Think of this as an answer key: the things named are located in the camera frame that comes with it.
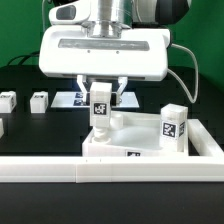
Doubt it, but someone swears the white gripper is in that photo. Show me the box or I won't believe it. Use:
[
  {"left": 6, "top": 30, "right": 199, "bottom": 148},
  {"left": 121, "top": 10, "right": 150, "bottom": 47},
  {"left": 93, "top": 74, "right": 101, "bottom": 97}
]
[{"left": 39, "top": 25, "right": 171, "bottom": 106}]

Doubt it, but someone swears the white square table top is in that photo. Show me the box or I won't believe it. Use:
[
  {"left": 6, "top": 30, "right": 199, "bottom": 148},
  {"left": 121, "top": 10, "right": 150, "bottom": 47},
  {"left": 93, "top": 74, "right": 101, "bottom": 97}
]
[{"left": 82, "top": 111, "right": 189, "bottom": 157}]

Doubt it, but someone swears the white marker plate with tags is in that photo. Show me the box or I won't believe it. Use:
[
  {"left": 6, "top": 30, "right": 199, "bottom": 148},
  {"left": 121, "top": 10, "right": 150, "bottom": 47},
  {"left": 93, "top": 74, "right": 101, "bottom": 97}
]
[{"left": 51, "top": 92, "right": 139, "bottom": 108}]

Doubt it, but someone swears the white block at left edge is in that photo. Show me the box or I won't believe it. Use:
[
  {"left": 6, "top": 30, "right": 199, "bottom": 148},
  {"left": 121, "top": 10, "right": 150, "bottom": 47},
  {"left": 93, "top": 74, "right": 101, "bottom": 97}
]
[{"left": 0, "top": 118, "right": 4, "bottom": 139}]

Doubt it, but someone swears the white L-shaped obstacle fence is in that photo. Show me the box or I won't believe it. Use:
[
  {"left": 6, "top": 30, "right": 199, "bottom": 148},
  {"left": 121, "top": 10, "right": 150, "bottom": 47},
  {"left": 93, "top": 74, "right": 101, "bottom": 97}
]
[{"left": 0, "top": 119, "right": 224, "bottom": 183}]

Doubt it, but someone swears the black cable bundle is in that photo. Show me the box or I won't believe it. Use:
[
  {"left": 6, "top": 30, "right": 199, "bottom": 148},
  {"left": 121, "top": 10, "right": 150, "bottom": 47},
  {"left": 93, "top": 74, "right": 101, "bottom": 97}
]
[{"left": 6, "top": 50, "right": 41, "bottom": 67}]

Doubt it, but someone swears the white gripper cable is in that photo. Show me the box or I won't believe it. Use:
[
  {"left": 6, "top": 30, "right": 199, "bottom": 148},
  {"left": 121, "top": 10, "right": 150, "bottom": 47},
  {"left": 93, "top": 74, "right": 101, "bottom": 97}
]
[{"left": 166, "top": 42, "right": 200, "bottom": 104}]

